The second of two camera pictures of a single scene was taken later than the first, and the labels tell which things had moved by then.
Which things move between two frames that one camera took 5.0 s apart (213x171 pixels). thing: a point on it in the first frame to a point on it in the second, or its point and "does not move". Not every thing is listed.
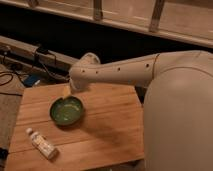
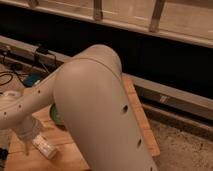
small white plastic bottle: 42,145 does not move
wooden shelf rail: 187,21 does not move
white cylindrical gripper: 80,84 to 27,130
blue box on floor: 31,80 does not move
